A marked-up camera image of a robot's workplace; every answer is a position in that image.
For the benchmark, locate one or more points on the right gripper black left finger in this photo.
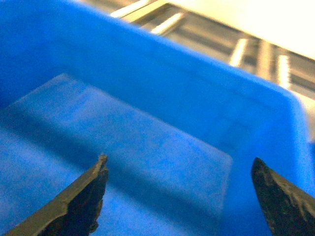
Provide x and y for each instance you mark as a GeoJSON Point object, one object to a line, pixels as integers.
{"type": "Point", "coordinates": [74, 211]}

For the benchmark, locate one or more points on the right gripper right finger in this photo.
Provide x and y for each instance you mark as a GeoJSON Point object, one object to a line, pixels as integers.
{"type": "Point", "coordinates": [288, 210]}

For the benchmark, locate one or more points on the blue storage bin right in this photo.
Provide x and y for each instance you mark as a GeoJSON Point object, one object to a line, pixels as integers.
{"type": "Point", "coordinates": [180, 129]}

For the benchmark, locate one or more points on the metal shelf rail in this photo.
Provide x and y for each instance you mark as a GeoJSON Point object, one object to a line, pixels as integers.
{"type": "Point", "coordinates": [239, 49]}

